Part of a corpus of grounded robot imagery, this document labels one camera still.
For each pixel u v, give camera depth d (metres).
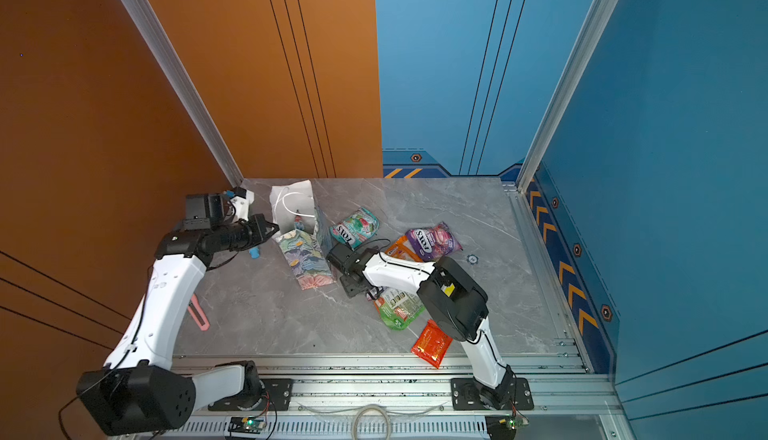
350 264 0.71
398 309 0.87
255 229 0.66
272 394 0.73
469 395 0.72
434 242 0.99
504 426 0.71
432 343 0.81
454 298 0.51
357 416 0.70
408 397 0.75
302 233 0.74
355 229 1.03
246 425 0.71
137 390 0.37
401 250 0.97
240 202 0.69
